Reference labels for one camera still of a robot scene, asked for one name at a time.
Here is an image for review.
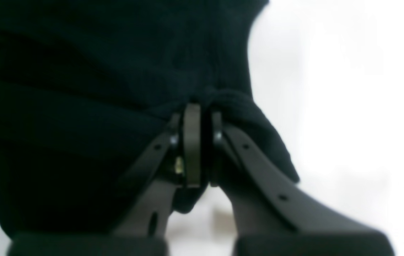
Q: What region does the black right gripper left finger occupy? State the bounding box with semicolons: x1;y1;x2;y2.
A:
7;103;201;256

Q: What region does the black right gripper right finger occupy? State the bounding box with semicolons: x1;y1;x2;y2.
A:
209;112;395;256

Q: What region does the black T-shirt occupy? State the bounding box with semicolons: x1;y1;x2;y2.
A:
0;0;299;238

